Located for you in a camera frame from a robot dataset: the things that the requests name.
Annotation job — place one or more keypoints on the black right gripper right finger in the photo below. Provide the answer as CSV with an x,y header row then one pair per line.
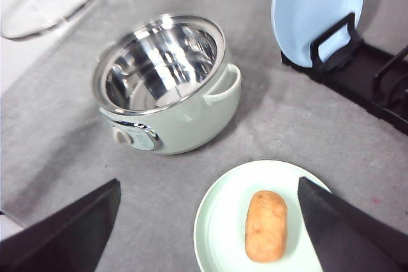
x,y
346,238

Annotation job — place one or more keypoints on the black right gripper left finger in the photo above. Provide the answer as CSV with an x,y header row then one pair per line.
x,y
68,240

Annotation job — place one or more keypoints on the brown potato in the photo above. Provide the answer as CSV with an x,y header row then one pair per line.
x,y
266,220

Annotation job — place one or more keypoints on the green plate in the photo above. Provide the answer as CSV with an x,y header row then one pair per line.
x,y
219,224

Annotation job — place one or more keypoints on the black plate rack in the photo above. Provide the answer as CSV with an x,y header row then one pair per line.
x,y
374,80

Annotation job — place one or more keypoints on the green electric steamer pot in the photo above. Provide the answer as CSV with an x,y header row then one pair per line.
x,y
164,83

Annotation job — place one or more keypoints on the blue plate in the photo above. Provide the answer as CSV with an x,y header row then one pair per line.
x,y
297,23

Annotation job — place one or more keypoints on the grey table mat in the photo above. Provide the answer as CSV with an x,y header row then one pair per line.
x,y
57,145

